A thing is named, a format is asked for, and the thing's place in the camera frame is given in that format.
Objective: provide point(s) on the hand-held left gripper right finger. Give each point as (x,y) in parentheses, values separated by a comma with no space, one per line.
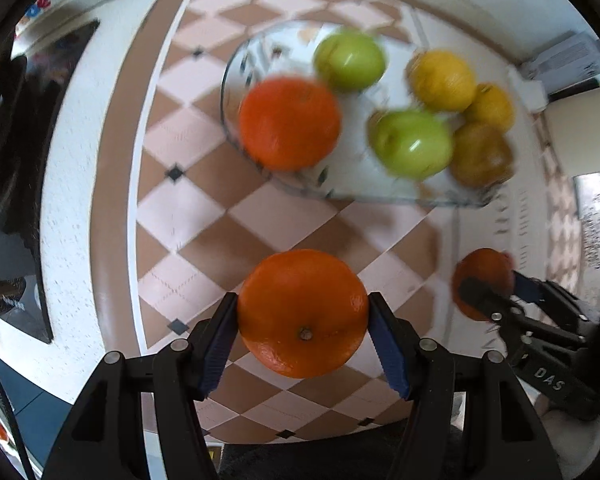
(387,345)

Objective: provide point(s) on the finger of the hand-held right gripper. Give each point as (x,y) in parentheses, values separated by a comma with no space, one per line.
(482,295)
(530,287)

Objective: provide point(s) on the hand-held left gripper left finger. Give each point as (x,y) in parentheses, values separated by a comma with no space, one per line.
(220,345)

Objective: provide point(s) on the dark reddish orange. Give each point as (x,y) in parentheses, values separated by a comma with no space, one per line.
(482,265)

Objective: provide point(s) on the bright orange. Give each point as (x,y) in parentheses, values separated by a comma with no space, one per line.
(290,122)
(302,310)

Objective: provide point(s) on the brown pear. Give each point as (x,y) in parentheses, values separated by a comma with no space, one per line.
(482,155)

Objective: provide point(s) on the green apple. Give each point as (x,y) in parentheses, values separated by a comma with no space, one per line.
(349,60)
(412,142)

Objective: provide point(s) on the clear glass bowl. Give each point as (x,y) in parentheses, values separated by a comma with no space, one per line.
(350,177)

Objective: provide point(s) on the yellow lemon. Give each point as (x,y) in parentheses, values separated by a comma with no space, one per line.
(492,107)
(442,80)

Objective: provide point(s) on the person's right forearm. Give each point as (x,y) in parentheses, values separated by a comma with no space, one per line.
(575,445)

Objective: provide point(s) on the checkered tablecloth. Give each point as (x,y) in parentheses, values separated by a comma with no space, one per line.
(200,220)

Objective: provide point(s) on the blue base cabinet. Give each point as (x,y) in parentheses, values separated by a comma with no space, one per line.
(30,400)

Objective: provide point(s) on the black gas stove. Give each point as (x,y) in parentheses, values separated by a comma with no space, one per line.
(10,160)

